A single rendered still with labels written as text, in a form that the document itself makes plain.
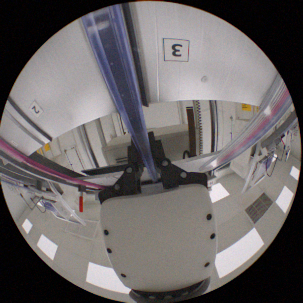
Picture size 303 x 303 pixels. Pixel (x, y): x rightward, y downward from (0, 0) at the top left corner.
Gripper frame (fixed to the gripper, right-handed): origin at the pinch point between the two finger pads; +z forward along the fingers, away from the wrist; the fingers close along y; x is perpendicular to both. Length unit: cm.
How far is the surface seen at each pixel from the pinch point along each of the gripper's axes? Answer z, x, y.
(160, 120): 142, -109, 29
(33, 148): -0.2, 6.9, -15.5
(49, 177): 1.2, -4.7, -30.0
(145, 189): 2.3, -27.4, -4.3
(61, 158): 50, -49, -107
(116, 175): 2.8, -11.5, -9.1
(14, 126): -0.9, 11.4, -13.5
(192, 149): 26, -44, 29
